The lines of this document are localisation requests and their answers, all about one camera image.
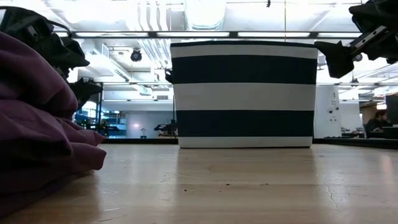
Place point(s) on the dark monitor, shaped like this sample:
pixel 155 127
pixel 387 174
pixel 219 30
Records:
pixel 392 109

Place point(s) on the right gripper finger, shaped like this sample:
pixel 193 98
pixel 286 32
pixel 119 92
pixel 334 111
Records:
pixel 337 59

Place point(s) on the black metal rack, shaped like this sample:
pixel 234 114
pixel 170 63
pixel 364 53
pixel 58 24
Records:
pixel 100 109

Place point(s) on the black ceiling camera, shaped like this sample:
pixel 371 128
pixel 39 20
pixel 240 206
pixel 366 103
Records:
pixel 136 55
pixel 358 58

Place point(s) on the person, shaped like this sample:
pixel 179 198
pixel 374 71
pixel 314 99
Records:
pixel 376 123

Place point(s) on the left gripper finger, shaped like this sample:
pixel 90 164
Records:
pixel 68 53
pixel 85 90

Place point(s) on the white pillar with devices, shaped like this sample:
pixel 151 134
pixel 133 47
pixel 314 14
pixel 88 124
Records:
pixel 326 109

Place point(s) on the purple cloth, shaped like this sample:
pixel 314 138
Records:
pixel 34 124

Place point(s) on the navy white striped fabric basket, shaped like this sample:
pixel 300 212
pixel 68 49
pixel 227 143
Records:
pixel 245 93

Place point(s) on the long ceiling light beam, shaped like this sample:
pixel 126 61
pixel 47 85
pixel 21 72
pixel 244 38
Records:
pixel 233 34

